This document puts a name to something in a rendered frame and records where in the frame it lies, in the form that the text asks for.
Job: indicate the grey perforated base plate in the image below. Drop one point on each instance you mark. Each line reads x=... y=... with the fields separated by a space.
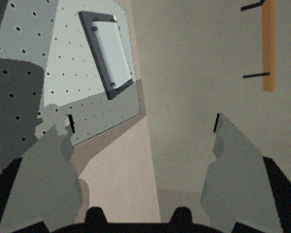
x=47 y=70

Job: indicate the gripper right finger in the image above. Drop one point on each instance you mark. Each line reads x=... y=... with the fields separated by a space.
x=244 y=191

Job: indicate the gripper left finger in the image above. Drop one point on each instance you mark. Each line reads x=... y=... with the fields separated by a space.
x=40 y=191

